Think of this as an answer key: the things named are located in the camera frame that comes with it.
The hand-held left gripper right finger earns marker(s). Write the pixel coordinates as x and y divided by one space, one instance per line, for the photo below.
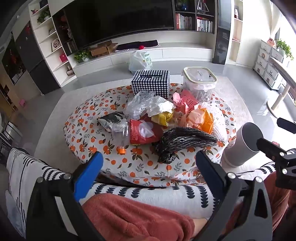
207 168

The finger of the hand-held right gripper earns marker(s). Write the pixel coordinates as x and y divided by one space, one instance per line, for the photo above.
270 148
288 126

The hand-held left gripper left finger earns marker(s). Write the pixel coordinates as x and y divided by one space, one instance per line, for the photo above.
89 178

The grey trash bin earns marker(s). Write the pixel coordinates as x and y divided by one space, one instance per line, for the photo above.
249 136

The white foam net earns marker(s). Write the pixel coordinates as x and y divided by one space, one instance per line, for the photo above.
219 129

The silver foil bag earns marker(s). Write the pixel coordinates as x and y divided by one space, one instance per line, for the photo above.
111 120

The black foam net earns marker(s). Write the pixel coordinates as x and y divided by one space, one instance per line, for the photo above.
185 139

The orange wrapper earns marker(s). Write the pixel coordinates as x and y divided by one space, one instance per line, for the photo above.
198 119

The clear bottle with orange cap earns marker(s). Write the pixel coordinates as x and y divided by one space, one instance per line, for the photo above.
121 136

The orange-print covered round table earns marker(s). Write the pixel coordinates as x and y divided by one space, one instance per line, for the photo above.
143 166

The white animal face drawer cabinet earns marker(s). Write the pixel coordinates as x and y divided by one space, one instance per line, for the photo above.
270 69

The red snack packet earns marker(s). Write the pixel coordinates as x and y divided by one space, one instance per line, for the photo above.
138 135

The yellow plastic bag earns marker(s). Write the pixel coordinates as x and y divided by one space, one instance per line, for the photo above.
163 118

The pink crumpled paper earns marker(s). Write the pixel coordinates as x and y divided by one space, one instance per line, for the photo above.
185 102

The clear lidded container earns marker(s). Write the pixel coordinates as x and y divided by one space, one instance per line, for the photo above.
198 92

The potted plant with trailing leaves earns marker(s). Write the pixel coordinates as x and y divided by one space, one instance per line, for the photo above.
285 47

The white crumpled foam sheet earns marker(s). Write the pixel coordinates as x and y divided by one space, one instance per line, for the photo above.
159 104

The clear plastic wrap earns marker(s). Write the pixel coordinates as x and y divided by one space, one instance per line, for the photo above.
136 104

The narrow white shelf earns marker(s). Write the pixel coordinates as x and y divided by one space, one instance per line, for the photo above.
235 46

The small pink object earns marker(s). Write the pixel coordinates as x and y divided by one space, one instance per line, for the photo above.
22 102

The polka dot tissue box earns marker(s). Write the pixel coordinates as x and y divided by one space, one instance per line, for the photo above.
150 83

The dark glass cabinet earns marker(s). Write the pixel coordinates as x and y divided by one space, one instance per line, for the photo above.
222 41

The white television console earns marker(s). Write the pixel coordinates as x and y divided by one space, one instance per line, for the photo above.
185 51

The potted plant in white pot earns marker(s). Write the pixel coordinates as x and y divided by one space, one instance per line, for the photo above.
82 55

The red box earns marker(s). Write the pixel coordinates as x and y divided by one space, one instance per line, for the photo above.
63 57

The white plastic bag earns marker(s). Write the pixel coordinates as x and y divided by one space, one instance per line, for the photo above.
138 62

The cardboard box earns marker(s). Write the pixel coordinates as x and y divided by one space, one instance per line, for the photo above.
101 49

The dark tall cabinet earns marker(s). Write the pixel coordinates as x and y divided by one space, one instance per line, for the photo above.
34 60

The row of books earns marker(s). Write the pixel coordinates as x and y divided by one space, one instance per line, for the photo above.
203 24

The framed picture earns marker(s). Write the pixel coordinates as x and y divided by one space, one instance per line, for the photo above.
55 44

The dark cloth bundle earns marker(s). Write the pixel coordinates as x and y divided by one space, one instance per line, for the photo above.
136 45

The white open bookshelf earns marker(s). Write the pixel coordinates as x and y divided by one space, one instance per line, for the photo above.
49 32

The black television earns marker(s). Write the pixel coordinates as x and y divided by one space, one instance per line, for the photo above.
115 18

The potted plant on shelf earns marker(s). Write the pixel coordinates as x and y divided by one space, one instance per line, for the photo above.
44 16

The beige pedestal table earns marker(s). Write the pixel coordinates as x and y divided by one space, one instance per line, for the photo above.
277 102

